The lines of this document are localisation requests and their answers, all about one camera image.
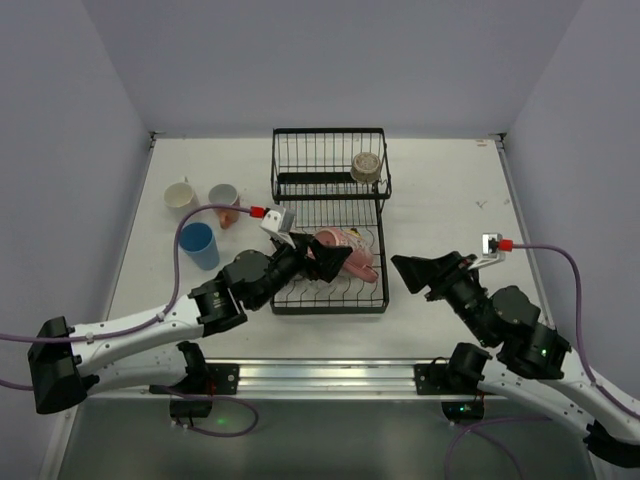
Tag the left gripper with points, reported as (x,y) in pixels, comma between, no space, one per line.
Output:
(302,253)

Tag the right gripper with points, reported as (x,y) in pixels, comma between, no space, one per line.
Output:
(442,277)

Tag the pink floral mug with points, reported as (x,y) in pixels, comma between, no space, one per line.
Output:
(360,262)

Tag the beige speckled cup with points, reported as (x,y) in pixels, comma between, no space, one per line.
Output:
(366,167)

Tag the salmon floral mug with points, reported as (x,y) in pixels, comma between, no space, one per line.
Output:
(225,194)

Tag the blue tumbler cup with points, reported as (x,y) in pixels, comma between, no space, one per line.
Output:
(198,242)

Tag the white ceramic mug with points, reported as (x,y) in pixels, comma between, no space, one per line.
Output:
(180,198)

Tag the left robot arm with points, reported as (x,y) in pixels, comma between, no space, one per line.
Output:
(68,363)

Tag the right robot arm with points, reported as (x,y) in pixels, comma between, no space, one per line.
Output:
(516,356)

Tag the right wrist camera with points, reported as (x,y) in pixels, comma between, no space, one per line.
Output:
(494,249)

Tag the black wire dish rack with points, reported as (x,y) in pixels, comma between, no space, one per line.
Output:
(310,174)

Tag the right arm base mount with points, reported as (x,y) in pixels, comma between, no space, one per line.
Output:
(461,401)

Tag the aluminium mounting rail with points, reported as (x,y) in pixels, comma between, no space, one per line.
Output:
(320,377)

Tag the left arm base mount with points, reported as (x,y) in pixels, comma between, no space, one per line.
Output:
(219,379)

